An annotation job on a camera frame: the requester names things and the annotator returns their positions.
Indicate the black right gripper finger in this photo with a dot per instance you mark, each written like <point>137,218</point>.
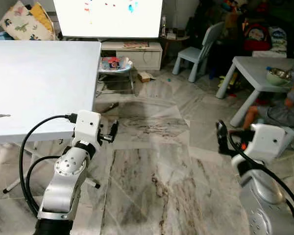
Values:
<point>222,132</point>

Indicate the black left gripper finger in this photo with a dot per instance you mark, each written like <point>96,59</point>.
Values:
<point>114,129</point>

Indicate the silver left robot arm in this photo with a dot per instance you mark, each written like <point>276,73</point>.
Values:
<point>63,188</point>

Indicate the seated child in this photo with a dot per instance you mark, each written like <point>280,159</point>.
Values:
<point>284,115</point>

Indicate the small cardboard box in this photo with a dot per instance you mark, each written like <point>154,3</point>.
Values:
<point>146,77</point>

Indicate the baby bouncer seat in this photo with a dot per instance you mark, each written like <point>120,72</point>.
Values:
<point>115,64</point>

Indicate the grey child table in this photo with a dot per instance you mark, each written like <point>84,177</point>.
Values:
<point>252,66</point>

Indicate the white television cabinet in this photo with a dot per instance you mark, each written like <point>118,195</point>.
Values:
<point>142,58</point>

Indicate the green bowl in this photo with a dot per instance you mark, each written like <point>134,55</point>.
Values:
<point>277,77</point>

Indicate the white folding table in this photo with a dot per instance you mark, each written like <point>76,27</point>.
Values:
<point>39,81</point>

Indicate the red backpack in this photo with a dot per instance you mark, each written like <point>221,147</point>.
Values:
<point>256,36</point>

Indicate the white printed bag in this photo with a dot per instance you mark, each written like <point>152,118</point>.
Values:
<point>278,39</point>

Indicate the bright television screen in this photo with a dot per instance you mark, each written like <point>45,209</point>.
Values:
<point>108,17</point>

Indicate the yellow pillow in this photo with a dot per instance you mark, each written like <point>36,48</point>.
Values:
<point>41,12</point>

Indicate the dinosaur print pillow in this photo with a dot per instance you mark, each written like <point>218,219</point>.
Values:
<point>22,24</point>

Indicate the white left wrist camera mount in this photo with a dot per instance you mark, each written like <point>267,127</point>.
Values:
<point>85,125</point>

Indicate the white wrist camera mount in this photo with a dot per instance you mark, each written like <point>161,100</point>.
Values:
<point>265,143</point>
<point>85,125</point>

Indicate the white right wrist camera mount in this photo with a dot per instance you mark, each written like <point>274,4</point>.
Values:
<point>265,143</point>

